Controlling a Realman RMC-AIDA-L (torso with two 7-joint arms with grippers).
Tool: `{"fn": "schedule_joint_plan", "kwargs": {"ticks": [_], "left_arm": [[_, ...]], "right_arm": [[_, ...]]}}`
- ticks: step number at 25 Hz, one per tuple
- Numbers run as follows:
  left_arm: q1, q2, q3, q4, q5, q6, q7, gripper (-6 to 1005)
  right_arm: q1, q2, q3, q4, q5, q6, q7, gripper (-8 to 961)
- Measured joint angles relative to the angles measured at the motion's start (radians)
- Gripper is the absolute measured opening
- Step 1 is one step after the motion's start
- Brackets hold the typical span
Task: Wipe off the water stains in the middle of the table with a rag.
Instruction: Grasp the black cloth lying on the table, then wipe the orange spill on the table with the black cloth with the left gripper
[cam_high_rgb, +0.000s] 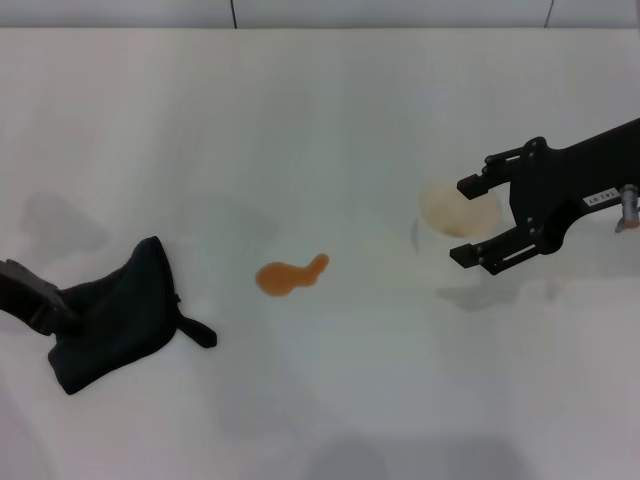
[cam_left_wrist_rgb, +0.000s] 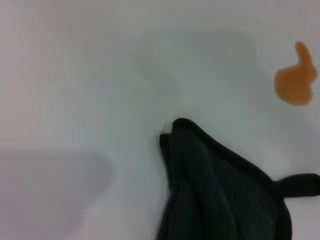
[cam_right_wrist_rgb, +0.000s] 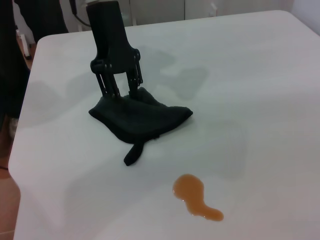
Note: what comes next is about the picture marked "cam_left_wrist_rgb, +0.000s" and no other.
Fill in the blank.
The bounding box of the dark blue rag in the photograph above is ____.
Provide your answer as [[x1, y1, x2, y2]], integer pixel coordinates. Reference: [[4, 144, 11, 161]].
[[158, 117, 320, 240]]

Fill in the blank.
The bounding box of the brown liquid spill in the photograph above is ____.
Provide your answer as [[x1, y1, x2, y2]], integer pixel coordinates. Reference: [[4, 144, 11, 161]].
[[273, 40, 319, 107]]

